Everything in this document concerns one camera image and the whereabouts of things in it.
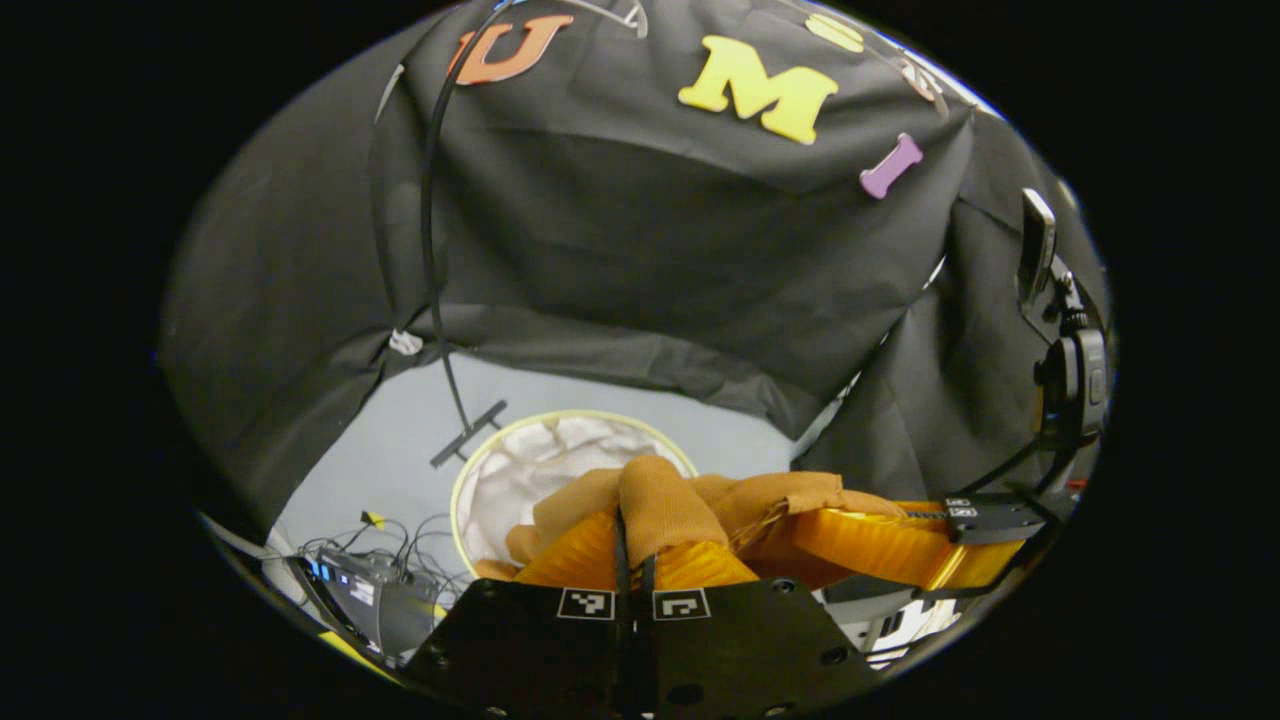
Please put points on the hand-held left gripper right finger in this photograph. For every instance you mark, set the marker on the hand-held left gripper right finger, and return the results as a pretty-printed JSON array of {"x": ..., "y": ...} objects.
[{"x": 740, "y": 650}]

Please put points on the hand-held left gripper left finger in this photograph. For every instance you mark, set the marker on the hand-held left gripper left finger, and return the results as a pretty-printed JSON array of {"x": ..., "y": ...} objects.
[{"x": 530, "y": 650}]

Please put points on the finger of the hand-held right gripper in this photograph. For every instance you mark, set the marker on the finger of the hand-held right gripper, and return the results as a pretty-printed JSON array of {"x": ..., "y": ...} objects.
[
  {"x": 770, "y": 560},
  {"x": 880, "y": 545}
]

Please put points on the brown jacket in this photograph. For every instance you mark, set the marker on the brown jacket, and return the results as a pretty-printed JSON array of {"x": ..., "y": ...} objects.
[{"x": 660, "y": 500}]

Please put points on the white laundry hamper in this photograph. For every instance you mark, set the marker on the white laundry hamper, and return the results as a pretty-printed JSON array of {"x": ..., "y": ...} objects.
[{"x": 560, "y": 460}]

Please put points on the black clothes rack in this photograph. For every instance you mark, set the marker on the black clothes rack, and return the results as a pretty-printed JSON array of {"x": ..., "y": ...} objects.
[{"x": 470, "y": 435}]

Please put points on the grey electronic box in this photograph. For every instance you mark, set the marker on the grey electronic box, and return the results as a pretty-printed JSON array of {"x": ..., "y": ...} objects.
[{"x": 385, "y": 605}]

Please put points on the white crumpled tape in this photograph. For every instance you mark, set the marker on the white crumpled tape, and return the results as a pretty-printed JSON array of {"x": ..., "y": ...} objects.
[{"x": 405, "y": 342}]

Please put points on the black backdrop cloth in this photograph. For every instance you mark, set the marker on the black backdrop cloth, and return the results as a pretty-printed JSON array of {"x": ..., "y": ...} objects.
[{"x": 650, "y": 250}]

